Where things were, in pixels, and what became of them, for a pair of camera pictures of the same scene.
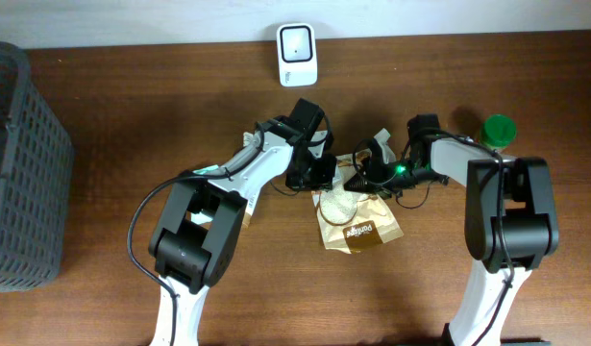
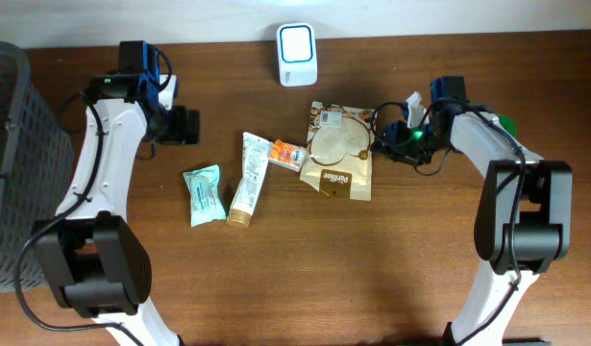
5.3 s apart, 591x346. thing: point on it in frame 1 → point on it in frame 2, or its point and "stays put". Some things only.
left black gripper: (324, 174) → (180, 130)
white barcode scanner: (297, 55) stays put
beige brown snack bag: (352, 221) → (339, 152)
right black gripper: (379, 184) → (400, 144)
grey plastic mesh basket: (30, 177) stays put
